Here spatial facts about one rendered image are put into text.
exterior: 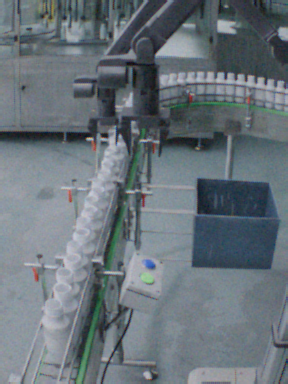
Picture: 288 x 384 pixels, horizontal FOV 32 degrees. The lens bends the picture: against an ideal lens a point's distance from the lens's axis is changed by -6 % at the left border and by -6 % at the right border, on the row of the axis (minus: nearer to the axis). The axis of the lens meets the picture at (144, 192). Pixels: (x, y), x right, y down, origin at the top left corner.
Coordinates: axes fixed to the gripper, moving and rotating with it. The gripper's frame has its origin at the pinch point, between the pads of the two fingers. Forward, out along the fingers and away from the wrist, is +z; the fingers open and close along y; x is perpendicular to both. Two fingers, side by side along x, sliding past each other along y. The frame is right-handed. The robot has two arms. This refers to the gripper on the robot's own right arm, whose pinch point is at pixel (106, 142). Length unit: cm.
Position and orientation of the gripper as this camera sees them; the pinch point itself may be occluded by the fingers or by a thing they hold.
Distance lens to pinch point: 163.7
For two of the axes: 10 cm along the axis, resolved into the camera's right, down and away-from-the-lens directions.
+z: -0.2, 9.0, 4.4
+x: -0.9, 4.4, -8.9
